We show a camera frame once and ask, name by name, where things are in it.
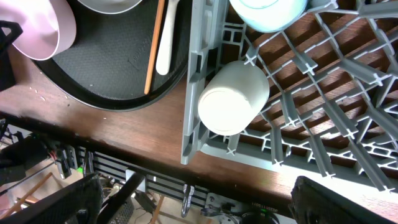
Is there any wooden chopstick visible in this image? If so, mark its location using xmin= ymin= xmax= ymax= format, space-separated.
xmin=144 ymin=0 xmax=165 ymax=95

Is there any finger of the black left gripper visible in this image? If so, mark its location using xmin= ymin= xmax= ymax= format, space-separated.
xmin=1 ymin=21 xmax=23 ymax=91

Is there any white plastic fork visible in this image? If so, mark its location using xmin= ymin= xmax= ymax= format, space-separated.
xmin=155 ymin=0 xmax=180 ymax=75

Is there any round black serving tray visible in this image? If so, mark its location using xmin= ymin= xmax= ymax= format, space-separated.
xmin=34 ymin=0 xmax=192 ymax=111

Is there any pink bowl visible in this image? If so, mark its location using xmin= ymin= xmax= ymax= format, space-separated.
xmin=1 ymin=0 xmax=76 ymax=60

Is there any cream white cup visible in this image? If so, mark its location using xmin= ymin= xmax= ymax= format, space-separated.
xmin=198 ymin=61 xmax=270 ymax=136

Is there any grey dishwasher rack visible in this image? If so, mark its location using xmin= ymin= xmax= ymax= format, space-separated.
xmin=181 ymin=1 xmax=397 ymax=192

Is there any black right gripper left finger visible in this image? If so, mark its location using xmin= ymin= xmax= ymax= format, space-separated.
xmin=1 ymin=174 xmax=102 ymax=224

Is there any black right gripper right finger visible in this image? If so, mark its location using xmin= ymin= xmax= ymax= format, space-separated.
xmin=291 ymin=176 xmax=393 ymax=224

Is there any light blue cup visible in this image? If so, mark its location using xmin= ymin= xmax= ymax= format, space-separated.
xmin=229 ymin=0 xmax=308 ymax=33

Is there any grey round plate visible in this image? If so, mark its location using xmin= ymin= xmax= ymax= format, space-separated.
xmin=78 ymin=0 xmax=142 ymax=14

